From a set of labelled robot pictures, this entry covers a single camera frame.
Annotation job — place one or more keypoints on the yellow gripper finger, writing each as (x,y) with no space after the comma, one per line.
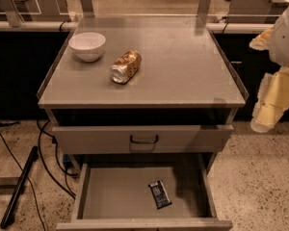
(273,101)
(262,41)

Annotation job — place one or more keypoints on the grey metal drawer cabinet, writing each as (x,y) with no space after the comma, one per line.
(184,79)

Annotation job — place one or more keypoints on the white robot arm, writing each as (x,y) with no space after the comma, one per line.
(279,44)

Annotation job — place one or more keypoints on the metal barrier post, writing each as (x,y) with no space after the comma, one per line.
(87,8)
(203,10)
(14,19)

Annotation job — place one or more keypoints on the white ceramic bowl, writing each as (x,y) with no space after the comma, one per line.
(87,47)

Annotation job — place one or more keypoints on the open grey middle drawer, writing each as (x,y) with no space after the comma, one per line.
(113,195)

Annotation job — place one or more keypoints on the middle metal barrier post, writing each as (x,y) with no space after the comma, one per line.
(87,8)

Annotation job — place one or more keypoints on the dark metal drawer handle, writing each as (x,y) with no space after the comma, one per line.
(153,141)

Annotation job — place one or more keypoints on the black bar on floor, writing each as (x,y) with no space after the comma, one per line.
(8,217)

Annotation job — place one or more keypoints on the dark blue snack bar wrapper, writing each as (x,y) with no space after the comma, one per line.
(159,194)

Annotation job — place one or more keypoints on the closed grey top drawer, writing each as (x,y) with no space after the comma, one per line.
(115,139)

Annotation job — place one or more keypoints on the gold soda can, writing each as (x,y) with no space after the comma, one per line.
(125,67)

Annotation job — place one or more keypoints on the left metal barrier post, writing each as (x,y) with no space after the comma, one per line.
(14,19)

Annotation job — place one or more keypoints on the right metal barrier post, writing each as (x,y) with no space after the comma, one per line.
(203,10)

